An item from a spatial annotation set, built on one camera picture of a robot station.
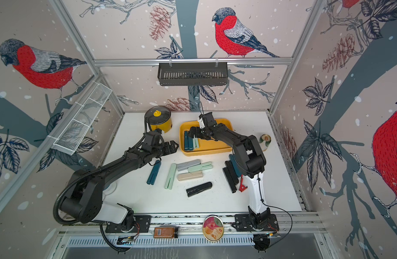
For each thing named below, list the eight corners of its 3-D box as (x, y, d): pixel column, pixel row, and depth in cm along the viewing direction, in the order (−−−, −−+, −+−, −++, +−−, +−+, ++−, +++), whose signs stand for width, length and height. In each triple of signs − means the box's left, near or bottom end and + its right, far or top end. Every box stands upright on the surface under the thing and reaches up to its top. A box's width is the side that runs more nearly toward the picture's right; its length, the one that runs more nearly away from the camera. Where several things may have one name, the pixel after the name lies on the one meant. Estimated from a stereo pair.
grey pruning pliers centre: (178, 172, 92) (177, 170, 90) (177, 166, 94) (176, 164, 93) (201, 166, 94) (201, 164, 92) (199, 160, 97) (199, 158, 95)
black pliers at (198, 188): (187, 196, 84) (187, 195, 82) (186, 190, 86) (185, 189, 84) (212, 187, 87) (212, 186, 85) (210, 181, 89) (210, 180, 87)
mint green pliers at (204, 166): (188, 174, 91) (188, 173, 90) (187, 168, 94) (187, 167, 92) (213, 168, 94) (213, 166, 92) (211, 162, 96) (211, 161, 94)
